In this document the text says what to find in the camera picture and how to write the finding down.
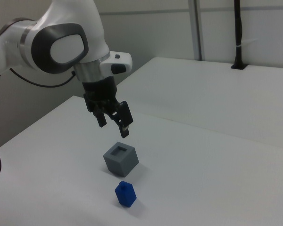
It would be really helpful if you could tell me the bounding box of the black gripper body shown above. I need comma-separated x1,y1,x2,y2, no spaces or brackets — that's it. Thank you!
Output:
82,76,120,114

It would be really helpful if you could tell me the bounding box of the blue block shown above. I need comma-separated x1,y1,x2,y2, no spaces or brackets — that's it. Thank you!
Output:
114,180,138,208

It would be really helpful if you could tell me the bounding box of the grey hollow cuboid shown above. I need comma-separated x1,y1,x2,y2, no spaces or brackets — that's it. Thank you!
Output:
102,141,140,178

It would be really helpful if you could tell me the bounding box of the black pole with base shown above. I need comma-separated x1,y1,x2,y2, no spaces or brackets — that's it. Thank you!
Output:
231,0,247,70

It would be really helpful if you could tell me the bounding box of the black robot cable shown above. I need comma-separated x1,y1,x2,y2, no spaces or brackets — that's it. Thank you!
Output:
0,67,76,185

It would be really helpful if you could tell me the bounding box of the silver partition post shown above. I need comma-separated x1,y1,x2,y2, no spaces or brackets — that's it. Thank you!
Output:
192,0,203,61

